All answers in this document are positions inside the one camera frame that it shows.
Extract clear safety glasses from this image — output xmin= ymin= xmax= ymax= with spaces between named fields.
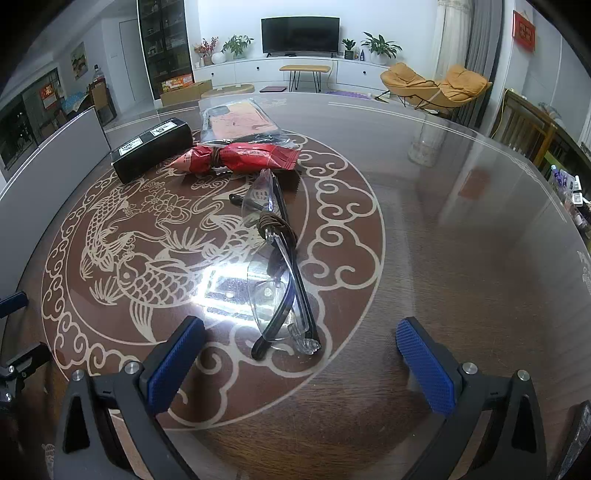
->
xmin=229 ymin=169 xmax=322 ymax=361

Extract red packet bundle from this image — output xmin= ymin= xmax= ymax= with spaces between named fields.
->
xmin=170 ymin=142 xmax=298 ymax=175

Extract smartphone on table edge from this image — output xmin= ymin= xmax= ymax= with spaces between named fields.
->
xmin=556 ymin=400 xmax=590 ymax=479

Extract grey partition board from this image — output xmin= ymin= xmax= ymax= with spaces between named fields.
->
xmin=0 ymin=108 xmax=110 ymax=297

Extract black rectangular box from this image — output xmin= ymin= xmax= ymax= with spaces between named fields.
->
xmin=111 ymin=118 xmax=193 ymax=184

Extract bagged phone case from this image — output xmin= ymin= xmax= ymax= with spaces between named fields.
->
xmin=200 ymin=99 xmax=290 ymax=146

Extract dark display cabinet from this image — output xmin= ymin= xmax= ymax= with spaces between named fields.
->
xmin=136 ymin=0 xmax=193 ymax=100

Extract flower vase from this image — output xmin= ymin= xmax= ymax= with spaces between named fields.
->
xmin=193 ymin=37 xmax=226 ymax=66

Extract wooden chair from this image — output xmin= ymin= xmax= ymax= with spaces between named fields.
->
xmin=490 ymin=89 xmax=557 ymax=169

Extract green potted plant left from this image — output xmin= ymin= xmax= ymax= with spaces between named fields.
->
xmin=221 ymin=35 xmax=253 ymax=59

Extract green potted plant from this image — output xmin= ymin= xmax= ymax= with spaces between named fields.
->
xmin=362 ymin=32 xmax=403 ymax=65
xmin=221 ymin=35 xmax=253 ymax=59

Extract wooden bench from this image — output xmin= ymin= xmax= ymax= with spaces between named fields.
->
xmin=278 ymin=64 xmax=333 ymax=92

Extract orange lounge chair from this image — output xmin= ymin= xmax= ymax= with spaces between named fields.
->
xmin=380 ymin=63 xmax=492 ymax=114

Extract black television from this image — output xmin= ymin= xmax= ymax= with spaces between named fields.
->
xmin=262 ymin=16 xmax=341 ymax=54

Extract grey curtain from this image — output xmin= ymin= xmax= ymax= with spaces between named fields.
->
xmin=460 ymin=0 xmax=504 ymax=130

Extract white tv cabinet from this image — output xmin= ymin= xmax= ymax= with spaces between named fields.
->
xmin=192 ymin=56 xmax=388 ymax=93

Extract small potted plant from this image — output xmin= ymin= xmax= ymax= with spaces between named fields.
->
xmin=342 ymin=38 xmax=356 ymax=60

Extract green potted plant right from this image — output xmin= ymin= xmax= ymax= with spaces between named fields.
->
xmin=362 ymin=32 xmax=403 ymax=65

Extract red wall hanging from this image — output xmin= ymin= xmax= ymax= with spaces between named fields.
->
xmin=512 ymin=10 xmax=536 ymax=53

